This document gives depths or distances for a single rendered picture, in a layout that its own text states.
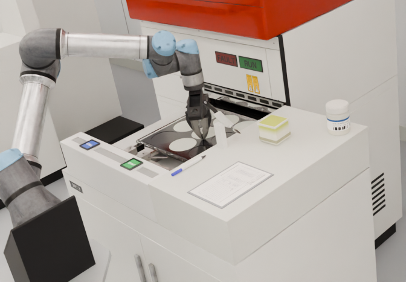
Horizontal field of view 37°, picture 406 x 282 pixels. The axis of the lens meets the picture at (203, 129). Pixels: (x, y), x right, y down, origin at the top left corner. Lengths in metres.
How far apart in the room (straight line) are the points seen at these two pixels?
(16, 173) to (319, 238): 0.93
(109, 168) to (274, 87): 0.65
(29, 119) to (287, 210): 0.83
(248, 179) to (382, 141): 1.11
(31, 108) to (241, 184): 0.70
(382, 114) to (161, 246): 1.20
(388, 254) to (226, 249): 1.45
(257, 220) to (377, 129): 1.14
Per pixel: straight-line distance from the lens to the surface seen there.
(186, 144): 2.19
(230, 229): 1.64
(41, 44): 1.93
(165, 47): 1.90
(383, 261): 2.99
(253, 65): 2.25
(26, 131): 1.96
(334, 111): 1.93
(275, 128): 1.91
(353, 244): 2.14
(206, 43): 2.41
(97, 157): 2.11
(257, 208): 1.69
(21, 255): 1.70
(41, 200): 1.74
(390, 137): 2.83
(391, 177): 2.92
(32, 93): 2.01
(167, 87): 2.74
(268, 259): 1.80
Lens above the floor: 1.87
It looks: 25 degrees down
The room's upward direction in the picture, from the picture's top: 11 degrees counter-clockwise
